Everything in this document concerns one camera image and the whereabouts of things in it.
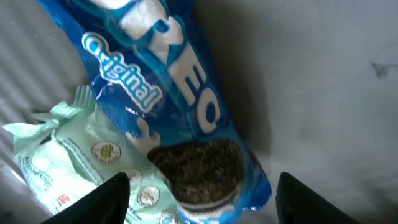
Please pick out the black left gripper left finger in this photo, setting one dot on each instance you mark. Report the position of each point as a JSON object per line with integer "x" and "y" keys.
{"x": 107, "y": 204}

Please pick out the blue Oreo cookie packet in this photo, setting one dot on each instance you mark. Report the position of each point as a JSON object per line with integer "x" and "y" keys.
{"x": 151, "y": 73}

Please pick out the grey plastic mesh basket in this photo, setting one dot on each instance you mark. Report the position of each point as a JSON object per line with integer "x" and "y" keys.
{"x": 311, "y": 87}

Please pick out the mint green wipes packet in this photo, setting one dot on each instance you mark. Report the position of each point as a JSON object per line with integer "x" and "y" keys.
{"x": 74, "y": 148}

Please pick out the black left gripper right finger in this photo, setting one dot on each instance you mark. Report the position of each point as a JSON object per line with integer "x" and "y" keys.
{"x": 298, "y": 204}

